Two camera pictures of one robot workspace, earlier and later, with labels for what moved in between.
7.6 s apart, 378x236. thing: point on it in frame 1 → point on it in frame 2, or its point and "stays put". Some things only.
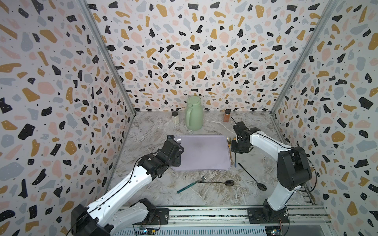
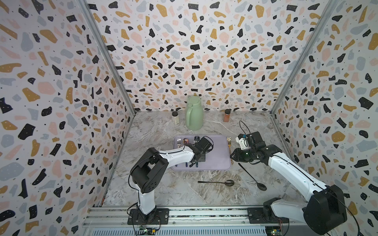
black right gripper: [234, 150] → [236, 156]
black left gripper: [178, 159] → [204, 158]
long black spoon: [260, 186] stays put
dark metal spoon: [229, 183] stays put
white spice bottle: [175, 117] stays put
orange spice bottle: [227, 116] stays put
